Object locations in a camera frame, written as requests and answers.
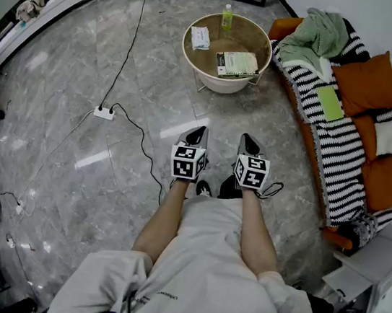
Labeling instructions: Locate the person's right black white shoe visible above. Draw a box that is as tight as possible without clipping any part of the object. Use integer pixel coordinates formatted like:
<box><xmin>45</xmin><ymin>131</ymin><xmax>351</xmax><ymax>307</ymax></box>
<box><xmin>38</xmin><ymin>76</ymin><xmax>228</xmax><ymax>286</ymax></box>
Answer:
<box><xmin>217</xmin><ymin>172</ymin><xmax>247</xmax><ymax>203</ymax></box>

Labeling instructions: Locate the green magazine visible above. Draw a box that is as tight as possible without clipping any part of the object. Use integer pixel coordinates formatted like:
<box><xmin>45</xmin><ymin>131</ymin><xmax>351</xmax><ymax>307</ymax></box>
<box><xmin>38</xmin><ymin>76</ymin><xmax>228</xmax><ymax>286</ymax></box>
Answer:
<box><xmin>212</xmin><ymin>47</ymin><xmax>263</xmax><ymax>84</ymax></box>

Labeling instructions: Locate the dark patterned knit cushion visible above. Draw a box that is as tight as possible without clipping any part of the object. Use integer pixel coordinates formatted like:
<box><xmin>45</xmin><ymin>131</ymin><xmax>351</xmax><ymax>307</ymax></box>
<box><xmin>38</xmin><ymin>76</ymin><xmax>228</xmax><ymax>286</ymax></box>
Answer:
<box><xmin>335</xmin><ymin>209</ymin><xmax>380</xmax><ymax>252</ymax></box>

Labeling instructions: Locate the white tissue packet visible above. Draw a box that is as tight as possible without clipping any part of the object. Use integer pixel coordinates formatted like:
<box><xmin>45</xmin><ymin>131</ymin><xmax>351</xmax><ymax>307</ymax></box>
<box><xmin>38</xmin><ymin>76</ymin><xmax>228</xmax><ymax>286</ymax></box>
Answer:
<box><xmin>187</xmin><ymin>24</ymin><xmax>214</xmax><ymax>53</ymax></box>

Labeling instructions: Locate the beige bag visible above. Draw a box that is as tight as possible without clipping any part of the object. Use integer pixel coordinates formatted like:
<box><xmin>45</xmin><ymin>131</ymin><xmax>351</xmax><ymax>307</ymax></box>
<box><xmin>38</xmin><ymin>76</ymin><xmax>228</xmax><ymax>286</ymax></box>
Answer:
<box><xmin>14</xmin><ymin>0</ymin><xmax>51</xmax><ymax>26</ymax></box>

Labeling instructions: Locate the person's light grey sweatshirt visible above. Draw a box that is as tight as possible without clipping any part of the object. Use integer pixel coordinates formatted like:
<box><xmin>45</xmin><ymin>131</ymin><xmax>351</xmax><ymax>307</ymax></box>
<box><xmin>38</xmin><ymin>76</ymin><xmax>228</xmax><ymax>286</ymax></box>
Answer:
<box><xmin>47</xmin><ymin>173</ymin><xmax>347</xmax><ymax>313</ymax></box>

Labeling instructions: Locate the orange sofa with striped cover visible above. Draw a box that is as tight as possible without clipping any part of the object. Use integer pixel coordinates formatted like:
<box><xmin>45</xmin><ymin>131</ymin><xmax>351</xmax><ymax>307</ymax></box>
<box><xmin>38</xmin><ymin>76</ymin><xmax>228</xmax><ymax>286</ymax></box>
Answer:
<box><xmin>247</xmin><ymin>9</ymin><xmax>392</xmax><ymax>237</ymax></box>

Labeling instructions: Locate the black curled floor cable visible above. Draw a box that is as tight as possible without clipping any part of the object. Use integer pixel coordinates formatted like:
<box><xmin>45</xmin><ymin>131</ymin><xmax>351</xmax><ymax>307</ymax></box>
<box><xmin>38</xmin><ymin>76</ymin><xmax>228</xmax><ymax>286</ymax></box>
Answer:
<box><xmin>97</xmin><ymin>102</ymin><xmax>188</xmax><ymax>208</ymax></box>

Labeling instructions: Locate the green knitted blanket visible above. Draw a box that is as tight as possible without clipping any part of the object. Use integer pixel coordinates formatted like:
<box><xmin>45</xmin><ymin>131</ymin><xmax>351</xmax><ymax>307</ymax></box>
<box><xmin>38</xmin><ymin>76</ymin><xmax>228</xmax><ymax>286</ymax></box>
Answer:
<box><xmin>273</xmin><ymin>4</ymin><xmax>355</xmax><ymax>84</ymax></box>

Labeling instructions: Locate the black looped cord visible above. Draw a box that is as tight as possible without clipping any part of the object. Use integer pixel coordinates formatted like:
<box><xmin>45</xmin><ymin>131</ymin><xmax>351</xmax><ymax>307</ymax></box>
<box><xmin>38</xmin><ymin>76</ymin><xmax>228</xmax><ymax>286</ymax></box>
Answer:
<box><xmin>255</xmin><ymin>178</ymin><xmax>284</xmax><ymax>203</ymax></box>

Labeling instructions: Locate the green drink bottle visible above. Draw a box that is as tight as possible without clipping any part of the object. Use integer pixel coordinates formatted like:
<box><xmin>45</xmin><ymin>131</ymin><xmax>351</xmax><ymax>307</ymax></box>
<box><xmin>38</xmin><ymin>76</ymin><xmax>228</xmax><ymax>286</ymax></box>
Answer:
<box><xmin>219</xmin><ymin>3</ymin><xmax>236</xmax><ymax>32</ymax></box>

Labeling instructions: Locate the round wooden coffee table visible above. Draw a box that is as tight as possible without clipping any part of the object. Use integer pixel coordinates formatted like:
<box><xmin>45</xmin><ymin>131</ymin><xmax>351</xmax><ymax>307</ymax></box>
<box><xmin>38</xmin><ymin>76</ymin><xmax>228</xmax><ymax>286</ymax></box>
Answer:
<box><xmin>175</xmin><ymin>6</ymin><xmax>278</xmax><ymax>102</ymax></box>

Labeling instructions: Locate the white power strip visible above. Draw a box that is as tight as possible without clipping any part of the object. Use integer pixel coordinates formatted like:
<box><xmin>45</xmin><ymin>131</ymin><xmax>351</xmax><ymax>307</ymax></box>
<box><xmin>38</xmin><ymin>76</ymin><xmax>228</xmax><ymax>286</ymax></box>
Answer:
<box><xmin>92</xmin><ymin>104</ymin><xmax>116</xmax><ymax>122</ymax></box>

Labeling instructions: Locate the person's right forearm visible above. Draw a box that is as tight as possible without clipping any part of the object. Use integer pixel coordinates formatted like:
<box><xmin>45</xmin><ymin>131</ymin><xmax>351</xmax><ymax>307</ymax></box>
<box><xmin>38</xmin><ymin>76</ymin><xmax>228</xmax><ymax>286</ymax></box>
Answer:
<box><xmin>228</xmin><ymin>187</ymin><xmax>289</xmax><ymax>280</ymax></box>

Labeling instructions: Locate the light green sheet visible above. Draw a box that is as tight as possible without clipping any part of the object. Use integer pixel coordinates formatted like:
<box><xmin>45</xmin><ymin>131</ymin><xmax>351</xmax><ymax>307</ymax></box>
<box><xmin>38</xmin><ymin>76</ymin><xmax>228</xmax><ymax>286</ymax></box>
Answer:
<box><xmin>313</xmin><ymin>84</ymin><xmax>349</xmax><ymax>125</ymax></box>

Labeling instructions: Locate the long black floor cable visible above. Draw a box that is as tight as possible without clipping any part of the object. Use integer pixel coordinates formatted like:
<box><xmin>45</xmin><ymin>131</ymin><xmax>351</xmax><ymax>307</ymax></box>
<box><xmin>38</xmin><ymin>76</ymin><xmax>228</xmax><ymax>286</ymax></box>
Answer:
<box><xmin>99</xmin><ymin>0</ymin><xmax>148</xmax><ymax>114</ymax></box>

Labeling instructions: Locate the white cushion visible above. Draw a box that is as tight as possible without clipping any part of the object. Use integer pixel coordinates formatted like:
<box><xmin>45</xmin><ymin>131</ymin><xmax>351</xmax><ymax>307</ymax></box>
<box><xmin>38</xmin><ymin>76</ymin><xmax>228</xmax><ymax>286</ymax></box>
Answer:
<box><xmin>369</xmin><ymin>118</ymin><xmax>392</xmax><ymax>159</ymax></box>

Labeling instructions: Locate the person's left forearm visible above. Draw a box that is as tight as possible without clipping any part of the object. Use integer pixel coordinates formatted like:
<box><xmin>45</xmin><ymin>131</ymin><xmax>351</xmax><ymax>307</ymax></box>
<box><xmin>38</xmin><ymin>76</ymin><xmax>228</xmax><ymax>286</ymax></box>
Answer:
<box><xmin>130</xmin><ymin>172</ymin><xmax>193</xmax><ymax>269</ymax></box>

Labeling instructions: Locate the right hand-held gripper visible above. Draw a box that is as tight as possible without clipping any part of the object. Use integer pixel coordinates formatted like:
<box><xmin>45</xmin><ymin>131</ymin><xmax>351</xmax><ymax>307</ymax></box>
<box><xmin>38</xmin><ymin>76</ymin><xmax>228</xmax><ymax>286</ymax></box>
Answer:
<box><xmin>231</xmin><ymin>132</ymin><xmax>276</xmax><ymax>193</ymax></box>

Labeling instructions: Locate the white side table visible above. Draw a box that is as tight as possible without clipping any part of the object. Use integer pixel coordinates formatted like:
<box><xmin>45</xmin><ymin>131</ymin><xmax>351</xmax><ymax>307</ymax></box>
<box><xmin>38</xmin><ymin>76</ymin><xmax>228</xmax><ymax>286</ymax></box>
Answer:
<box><xmin>316</xmin><ymin>214</ymin><xmax>392</xmax><ymax>313</ymax></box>

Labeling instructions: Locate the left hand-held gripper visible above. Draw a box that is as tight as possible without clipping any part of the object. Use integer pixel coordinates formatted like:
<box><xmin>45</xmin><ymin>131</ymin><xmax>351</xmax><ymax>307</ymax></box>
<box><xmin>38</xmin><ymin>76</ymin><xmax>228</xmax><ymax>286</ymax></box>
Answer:
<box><xmin>167</xmin><ymin>122</ymin><xmax>212</xmax><ymax>183</ymax></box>

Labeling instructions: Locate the large orange cushion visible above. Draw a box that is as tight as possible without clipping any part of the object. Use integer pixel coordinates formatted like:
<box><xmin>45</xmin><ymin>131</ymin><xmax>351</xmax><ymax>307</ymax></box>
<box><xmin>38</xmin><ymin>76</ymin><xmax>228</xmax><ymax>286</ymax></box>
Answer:
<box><xmin>325</xmin><ymin>43</ymin><xmax>392</xmax><ymax>124</ymax></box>

